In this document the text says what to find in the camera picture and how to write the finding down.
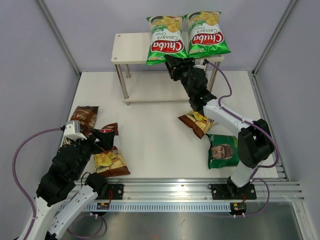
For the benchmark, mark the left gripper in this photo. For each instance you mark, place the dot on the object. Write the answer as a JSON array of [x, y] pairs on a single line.
[[106, 140]]

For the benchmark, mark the aluminium mounting rail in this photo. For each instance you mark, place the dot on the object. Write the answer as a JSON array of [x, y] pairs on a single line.
[[194, 190]]

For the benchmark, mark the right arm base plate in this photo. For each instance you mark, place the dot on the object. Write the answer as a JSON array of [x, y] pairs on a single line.
[[224, 191]]

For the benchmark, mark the green Chuba bag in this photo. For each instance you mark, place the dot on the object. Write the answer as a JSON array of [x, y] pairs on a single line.
[[205, 37], [166, 38]]

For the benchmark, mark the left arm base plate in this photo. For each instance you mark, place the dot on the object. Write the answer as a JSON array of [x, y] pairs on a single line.
[[115, 191]]

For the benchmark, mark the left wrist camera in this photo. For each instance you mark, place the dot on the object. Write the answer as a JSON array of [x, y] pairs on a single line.
[[72, 131]]

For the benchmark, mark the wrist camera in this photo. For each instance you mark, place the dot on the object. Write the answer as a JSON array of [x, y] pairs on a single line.
[[72, 131], [201, 63]]

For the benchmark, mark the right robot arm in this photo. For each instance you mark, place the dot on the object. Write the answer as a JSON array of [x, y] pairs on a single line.
[[255, 143]]

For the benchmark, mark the dark brown sea salt bag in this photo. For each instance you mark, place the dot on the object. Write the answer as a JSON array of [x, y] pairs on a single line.
[[87, 116]]

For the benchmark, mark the slotted cable duct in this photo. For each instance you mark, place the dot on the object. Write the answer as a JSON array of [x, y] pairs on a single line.
[[152, 207]]

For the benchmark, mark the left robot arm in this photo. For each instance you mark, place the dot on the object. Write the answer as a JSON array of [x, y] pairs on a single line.
[[54, 187]]

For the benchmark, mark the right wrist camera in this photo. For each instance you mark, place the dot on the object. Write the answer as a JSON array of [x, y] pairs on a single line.
[[201, 63]]

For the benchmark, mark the brown chuba bag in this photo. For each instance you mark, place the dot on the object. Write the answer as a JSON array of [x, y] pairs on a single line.
[[111, 163], [199, 124]]

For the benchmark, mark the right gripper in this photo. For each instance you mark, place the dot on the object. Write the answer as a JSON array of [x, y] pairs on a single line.
[[174, 65]]

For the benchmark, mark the dark green portrait chips bag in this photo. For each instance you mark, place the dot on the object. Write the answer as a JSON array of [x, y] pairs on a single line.
[[223, 151]]

